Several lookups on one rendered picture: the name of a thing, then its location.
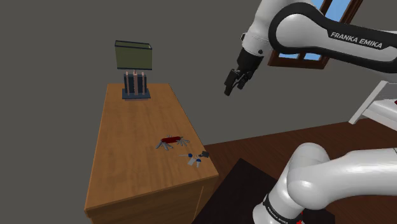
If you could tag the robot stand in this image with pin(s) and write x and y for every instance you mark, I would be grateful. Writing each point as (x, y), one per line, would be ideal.
(235, 192)

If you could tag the table lamp with green shade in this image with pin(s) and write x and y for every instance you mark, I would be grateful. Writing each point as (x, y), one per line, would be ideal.
(135, 66)

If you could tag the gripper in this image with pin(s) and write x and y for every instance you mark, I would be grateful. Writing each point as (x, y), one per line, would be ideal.
(248, 63)

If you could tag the red pocket knife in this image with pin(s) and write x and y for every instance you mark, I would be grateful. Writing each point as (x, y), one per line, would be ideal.
(171, 142)

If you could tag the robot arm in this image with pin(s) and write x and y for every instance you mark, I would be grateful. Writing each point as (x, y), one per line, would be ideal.
(310, 31)

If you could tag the wooden framed window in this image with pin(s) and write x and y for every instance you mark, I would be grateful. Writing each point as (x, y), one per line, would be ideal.
(310, 37)

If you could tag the wooden side table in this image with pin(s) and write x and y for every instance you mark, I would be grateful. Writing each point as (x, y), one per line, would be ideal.
(136, 145)

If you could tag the bunch of keys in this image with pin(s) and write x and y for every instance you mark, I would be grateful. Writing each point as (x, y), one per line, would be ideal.
(194, 157)

